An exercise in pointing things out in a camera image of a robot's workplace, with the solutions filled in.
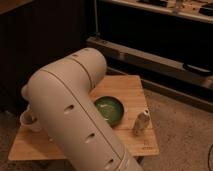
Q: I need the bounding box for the wooden low table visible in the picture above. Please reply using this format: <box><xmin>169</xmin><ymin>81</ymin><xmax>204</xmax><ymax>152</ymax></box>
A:
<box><xmin>8</xmin><ymin>75</ymin><xmax>159</xmax><ymax>161</ymax></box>

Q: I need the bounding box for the black device on shelf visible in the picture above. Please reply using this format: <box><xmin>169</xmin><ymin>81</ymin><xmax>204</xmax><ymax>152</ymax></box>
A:
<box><xmin>182</xmin><ymin>63</ymin><xmax>213</xmax><ymax>76</ymax></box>

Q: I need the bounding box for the small white bottle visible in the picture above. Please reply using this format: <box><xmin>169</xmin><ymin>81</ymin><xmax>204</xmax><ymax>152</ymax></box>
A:
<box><xmin>133</xmin><ymin>110</ymin><xmax>150</xmax><ymax>136</ymax></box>

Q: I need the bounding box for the metal shelf rail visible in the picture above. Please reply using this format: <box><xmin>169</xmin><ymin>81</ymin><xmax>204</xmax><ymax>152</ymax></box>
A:
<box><xmin>87</xmin><ymin>37</ymin><xmax>213</xmax><ymax>90</ymax></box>

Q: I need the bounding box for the green ceramic bowl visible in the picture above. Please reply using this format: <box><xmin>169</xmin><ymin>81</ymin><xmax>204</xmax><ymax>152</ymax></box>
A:
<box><xmin>94</xmin><ymin>96</ymin><xmax>124</xmax><ymax>127</ymax></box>

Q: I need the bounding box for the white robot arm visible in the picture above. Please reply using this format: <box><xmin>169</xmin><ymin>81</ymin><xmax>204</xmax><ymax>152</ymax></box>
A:
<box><xmin>21</xmin><ymin>48</ymin><xmax>143</xmax><ymax>171</ymax></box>

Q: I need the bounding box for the white ceramic cup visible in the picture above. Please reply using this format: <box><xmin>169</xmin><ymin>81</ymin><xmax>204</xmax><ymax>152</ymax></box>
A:
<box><xmin>19</xmin><ymin>111</ymin><xmax>42</xmax><ymax>132</ymax></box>

